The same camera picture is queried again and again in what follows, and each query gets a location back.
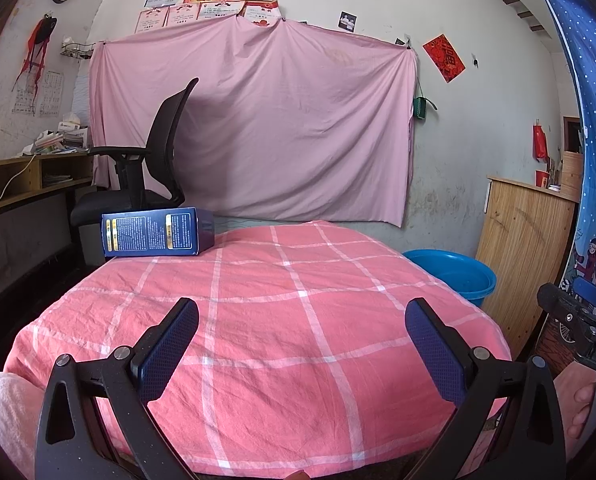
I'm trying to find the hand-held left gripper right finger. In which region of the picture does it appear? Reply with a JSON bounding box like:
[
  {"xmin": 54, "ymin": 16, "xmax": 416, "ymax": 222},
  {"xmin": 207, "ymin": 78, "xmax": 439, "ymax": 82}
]
[{"xmin": 404, "ymin": 297, "xmax": 568, "ymax": 480}]

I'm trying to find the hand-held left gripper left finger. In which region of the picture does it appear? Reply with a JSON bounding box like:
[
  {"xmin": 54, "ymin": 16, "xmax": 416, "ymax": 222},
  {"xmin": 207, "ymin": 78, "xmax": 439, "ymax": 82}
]
[{"xmin": 34, "ymin": 297, "xmax": 201, "ymax": 480}]

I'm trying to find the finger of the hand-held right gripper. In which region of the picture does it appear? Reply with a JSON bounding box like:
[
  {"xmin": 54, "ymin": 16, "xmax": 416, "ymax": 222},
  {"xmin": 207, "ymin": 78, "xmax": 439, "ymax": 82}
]
[
  {"xmin": 536, "ymin": 282, "xmax": 592, "ymax": 347},
  {"xmin": 572, "ymin": 277, "xmax": 596, "ymax": 306}
]

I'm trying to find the blue plastic bucket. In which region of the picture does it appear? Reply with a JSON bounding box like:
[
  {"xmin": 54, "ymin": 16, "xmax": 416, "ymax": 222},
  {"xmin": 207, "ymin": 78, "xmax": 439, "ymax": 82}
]
[{"xmin": 403, "ymin": 249, "xmax": 497, "ymax": 309}]

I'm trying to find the person's right hand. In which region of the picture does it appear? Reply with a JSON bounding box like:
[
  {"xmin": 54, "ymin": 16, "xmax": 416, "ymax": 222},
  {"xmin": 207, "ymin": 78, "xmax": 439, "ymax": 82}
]
[{"xmin": 552, "ymin": 360, "xmax": 596, "ymax": 461}]

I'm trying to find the wooden cabinet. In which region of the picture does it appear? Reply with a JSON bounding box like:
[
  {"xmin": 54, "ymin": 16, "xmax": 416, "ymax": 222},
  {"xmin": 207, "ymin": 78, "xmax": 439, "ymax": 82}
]
[{"xmin": 476, "ymin": 175, "xmax": 581, "ymax": 356}]

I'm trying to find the dark blue carton box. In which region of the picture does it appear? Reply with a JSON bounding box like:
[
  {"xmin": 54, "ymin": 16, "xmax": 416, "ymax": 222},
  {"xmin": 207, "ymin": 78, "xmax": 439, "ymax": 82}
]
[{"xmin": 101, "ymin": 207, "xmax": 216, "ymax": 258}]

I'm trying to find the pink checked tablecloth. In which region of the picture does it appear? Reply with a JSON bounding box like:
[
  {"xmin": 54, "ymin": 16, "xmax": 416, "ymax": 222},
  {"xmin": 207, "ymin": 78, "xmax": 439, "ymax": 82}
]
[{"xmin": 3, "ymin": 220, "xmax": 513, "ymax": 476}]

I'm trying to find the red hanging ornament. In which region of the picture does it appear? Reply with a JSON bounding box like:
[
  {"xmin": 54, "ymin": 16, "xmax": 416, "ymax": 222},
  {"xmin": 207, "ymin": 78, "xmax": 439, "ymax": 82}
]
[{"xmin": 532, "ymin": 121, "xmax": 549, "ymax": 162}]

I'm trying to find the pink fleece clothing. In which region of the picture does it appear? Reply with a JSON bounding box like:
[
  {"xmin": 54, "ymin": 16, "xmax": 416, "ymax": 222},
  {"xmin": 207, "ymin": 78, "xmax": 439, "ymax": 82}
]
[{"xmin": 0, "ymin": 372, "xmax": 46, "ymax": 480}]

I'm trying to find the black office chair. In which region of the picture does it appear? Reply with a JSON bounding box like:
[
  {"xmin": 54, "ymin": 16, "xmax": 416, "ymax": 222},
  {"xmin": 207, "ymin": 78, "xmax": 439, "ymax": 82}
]
[{"xmin": 69, "ymin": 77, "xmax": 200, "ymax": 228}]

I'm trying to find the blue dotted curtain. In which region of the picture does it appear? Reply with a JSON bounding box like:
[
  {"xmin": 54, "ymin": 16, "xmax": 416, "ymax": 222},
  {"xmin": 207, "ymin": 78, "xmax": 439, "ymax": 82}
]
[{"xmin": 530, "ymin": 0, "xmax": 596, "ymax": 361}]

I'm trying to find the wooden desk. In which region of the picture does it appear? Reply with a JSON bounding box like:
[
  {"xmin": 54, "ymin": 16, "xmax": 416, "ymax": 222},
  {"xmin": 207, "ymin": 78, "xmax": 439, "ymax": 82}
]
[{"xmin": 0, "ymin": 152, "xmax": 96, "ymax": 221}]

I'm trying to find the stack of books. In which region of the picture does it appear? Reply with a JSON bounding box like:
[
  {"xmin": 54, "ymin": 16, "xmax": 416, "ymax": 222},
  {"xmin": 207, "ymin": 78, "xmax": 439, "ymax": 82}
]
[{"xmin": 22, "ymin": 127, "xmax": 90, "ymax": 156}]

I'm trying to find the red hanging scarf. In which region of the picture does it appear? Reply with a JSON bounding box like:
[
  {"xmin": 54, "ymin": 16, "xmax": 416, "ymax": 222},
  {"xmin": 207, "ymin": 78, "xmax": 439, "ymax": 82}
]
[{"xmin": 12, "ymin": 14, "xmax": 58, "ymax": 93}]

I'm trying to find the dark wooden door frame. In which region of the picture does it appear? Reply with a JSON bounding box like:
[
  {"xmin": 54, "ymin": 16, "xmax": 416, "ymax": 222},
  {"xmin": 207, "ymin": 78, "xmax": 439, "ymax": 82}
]
[{"xmin": 564, "ymin": 116, "xmax": 583, "ymax": 153}]

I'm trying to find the white cable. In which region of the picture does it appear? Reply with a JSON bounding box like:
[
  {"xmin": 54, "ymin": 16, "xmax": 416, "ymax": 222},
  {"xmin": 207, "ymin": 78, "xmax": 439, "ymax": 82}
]
[{"xmin": 0, "ymin": 156, "xmax": 36, "ymax": 206}]

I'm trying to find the pink wall sheet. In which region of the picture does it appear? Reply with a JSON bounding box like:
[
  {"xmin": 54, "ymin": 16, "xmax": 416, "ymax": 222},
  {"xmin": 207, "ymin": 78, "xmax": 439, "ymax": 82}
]
[{"xmin": 88, "ymin": 16, "xmax": 419, "ymax": 226}]

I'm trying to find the red wall poster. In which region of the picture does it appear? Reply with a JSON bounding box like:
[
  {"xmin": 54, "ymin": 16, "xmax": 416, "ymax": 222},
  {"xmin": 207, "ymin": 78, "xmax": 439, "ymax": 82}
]
[{"xmin": 423, "ymin": 34, "xmax": 466, "ymax": 83}]

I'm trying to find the paper wall calendar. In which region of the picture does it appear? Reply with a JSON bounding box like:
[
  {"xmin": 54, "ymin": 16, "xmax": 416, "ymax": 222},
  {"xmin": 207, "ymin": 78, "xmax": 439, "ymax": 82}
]
[{"xmin": 12, "ymin": 70, "xmax": 65, "ymax": 117}]

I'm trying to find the wire wall rack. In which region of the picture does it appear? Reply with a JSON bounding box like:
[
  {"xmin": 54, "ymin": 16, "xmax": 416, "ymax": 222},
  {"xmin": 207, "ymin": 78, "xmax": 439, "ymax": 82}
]
[{"xmin": 60, "ymin": 42, "xmax": 96, "ymax": 61}]

